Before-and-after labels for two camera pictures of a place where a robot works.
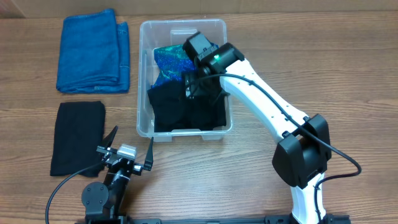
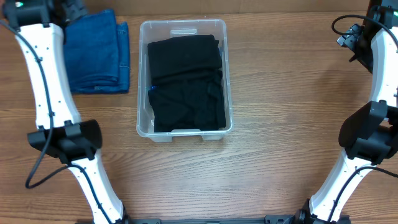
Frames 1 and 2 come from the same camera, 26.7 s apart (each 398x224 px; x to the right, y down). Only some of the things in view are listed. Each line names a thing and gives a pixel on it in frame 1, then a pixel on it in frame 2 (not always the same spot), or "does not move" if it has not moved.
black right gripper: x=193 y=86 -> x=347 y=37
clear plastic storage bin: x=162 y=111 does not move
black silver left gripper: x=138 y=169 -> x=76 y=8
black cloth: x=79 y=129 -> x=184 y=55
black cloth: x=204 y=112 does not move
